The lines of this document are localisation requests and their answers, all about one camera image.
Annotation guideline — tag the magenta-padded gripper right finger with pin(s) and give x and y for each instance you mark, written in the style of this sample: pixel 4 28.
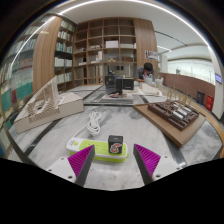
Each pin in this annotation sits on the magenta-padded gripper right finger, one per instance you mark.
pixel 160 166

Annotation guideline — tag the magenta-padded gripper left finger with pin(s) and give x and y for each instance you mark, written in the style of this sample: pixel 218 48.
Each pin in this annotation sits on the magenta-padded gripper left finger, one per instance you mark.
pixel 66 166

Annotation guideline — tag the black charger block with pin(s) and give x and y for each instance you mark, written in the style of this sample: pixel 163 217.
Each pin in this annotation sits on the black charger block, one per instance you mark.
pixel 115 144

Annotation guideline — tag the green and white power strip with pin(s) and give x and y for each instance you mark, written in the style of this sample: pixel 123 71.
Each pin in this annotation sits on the green and white power strip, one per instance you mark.
pixel 90 148

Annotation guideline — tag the brown architectural model, wooden board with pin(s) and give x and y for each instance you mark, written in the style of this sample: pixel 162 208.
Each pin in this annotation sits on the brown architectural model, wooden board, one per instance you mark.
pixel 173 116

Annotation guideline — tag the white architectural model, beige base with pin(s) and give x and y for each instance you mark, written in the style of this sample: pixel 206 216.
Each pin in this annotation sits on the white architectural model, beige base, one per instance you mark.
pixel 46 106

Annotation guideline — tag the curved wooden slat bench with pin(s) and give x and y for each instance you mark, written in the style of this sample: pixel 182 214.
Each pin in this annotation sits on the curved wooden slat bench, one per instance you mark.
pixel 216 133

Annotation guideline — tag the small white building model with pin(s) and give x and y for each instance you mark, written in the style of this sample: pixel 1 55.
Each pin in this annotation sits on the small white building model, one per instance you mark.
pixel 149 88

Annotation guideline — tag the dark bin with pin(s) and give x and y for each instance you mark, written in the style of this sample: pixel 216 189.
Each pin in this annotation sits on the dark bin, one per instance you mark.
pixel 200 97

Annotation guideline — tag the black box display model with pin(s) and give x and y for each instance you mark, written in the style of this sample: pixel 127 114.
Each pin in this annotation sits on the black box display model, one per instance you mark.
pixel 113 83

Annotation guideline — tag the person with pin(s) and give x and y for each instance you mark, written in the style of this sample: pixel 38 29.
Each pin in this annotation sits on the person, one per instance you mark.
pixel 146 70

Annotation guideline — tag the glass-fronted bookcase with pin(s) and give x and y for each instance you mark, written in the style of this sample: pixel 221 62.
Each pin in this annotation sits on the glass-fronted bookcase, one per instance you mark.
pixel 20 76

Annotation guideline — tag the dark shelf unit with books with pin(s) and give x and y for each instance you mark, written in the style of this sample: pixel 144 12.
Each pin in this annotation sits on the dark shelf unit with books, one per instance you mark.
pixel 64 50

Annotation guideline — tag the wall-mounted screen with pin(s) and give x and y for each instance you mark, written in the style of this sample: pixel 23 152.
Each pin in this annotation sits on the wall-mounted screen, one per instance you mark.
pixel 218 78

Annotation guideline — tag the wall poster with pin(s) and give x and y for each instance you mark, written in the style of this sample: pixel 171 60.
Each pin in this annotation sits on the wall poster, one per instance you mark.
pixel 151 55

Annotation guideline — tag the wooden wall shelf unit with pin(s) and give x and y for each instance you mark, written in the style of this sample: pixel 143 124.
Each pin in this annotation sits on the wooden wall shelf unit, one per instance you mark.
pixel 111 43

